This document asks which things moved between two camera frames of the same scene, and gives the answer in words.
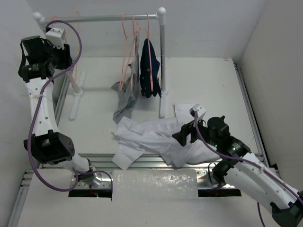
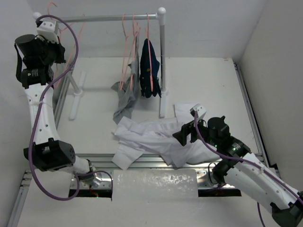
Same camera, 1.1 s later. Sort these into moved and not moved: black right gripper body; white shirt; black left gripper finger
Moved: black left gripper finger
Not moved: white shirt; black right gripper body
